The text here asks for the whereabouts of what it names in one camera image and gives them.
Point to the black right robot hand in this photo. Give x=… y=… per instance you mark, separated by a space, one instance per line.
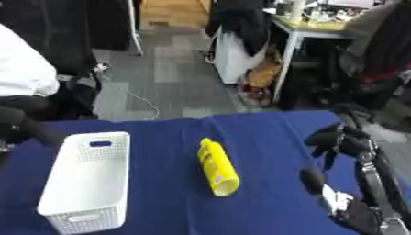
x=369 y=211

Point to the chair draped with dark clothes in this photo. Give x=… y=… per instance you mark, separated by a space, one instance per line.
x=380 y=55

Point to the yellow plastic bottle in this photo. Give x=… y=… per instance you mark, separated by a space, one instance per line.
x=217 y=168

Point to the orange bag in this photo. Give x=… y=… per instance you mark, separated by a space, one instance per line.
x=263 y=73

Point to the white table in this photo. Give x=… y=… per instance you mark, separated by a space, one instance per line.
x=307 y=29

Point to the black hanging jacket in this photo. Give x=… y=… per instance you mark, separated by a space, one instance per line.
x=241 y=21

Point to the white plastic lattice basket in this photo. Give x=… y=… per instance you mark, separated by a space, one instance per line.
x=85 y=180

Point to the white pole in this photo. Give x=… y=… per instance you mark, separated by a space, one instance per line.
x=135 y=27

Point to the black office chair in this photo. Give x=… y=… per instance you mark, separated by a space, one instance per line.
x=77 y=98

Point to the person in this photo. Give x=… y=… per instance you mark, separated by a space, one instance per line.
x=21 y=70

